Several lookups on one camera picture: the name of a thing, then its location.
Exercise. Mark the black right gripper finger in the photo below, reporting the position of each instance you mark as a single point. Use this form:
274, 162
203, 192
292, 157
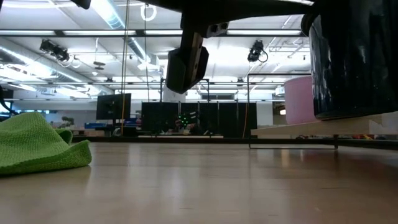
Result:
183, 71

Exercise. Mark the purple plastic mug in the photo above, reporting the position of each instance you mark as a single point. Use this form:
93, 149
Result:
298, 99

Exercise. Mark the black mug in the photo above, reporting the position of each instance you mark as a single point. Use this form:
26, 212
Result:
354, 62

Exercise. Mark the black ceiling-mounted device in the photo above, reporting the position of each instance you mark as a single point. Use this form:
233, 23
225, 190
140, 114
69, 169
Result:
56, 51
255, 51

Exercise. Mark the device with green lights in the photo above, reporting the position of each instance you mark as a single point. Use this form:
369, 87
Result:
186, 119

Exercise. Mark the black partition panels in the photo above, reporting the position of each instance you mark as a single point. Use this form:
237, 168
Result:
158, 118

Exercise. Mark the black computer monitor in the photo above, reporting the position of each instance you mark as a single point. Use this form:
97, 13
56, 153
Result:
113, 107

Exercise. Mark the green microfibre cloth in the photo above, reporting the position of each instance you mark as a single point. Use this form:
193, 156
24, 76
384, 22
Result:
34, 143

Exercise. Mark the black metal table frame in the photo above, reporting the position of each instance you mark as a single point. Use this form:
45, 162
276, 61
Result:
155, 139

